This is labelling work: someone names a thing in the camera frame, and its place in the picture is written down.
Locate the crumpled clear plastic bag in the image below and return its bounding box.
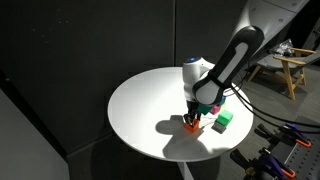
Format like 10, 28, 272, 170
269, 38, 296, 57

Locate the purple orange spring clamp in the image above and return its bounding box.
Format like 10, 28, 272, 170
230, 148, 297, 179
254, 122, 313, 149

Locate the green block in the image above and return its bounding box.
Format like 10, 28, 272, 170
215, 109, 234, 128

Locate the wooden armchair gray cushion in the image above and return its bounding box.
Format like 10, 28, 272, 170
247, 46, 320, 101

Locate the orange block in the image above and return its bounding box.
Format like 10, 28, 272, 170
184, 119, 200, 134

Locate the gray block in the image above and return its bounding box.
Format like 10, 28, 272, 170
211, 120, 228, 135

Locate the white table pedestal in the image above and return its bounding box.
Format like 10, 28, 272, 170
176, 161, 195, 180

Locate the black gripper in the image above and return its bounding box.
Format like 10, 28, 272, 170
183, 99, 203, 128

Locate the perforated metal plate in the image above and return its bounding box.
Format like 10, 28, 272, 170
266, 115, 320, 180

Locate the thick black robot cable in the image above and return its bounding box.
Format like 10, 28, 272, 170
229, 79, 320, 134

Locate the pink block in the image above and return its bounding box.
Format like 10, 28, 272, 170
209, 104, 222, 116

